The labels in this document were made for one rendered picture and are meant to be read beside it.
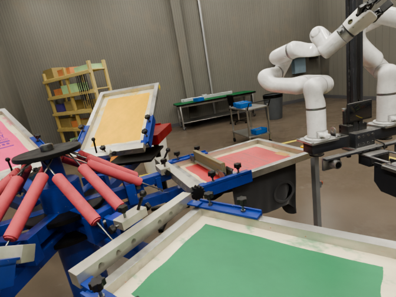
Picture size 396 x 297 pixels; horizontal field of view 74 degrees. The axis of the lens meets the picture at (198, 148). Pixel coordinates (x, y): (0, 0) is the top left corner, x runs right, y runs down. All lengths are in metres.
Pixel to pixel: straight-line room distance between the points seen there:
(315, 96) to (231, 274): 0.93
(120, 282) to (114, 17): 8.94
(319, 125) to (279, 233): 0.65
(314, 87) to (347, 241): 0.74
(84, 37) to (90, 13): 0.72
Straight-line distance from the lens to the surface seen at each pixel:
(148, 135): 1.97
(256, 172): 1.53
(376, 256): 0.99
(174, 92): 9.33
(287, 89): 1.51
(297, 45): 1.51
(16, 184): 1.40
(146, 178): 1.54
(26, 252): 0.95
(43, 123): 9.75
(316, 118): 1.45
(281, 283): 0.86
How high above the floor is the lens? 1.54
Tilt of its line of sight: 15 degrees down
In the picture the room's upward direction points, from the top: 10 degrees counter-clockwise
